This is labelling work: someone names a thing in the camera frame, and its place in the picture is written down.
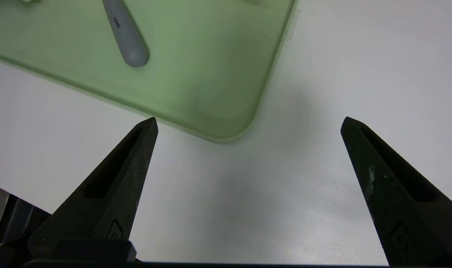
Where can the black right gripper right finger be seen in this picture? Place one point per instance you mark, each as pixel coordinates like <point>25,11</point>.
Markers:
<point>415,230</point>

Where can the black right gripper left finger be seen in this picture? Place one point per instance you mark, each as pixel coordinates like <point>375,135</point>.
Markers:
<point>99,219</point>

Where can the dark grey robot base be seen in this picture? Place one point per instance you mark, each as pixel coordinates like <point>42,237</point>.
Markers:
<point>13,219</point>

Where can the light green plastic tray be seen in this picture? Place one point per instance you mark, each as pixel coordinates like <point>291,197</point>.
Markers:
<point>203,67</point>

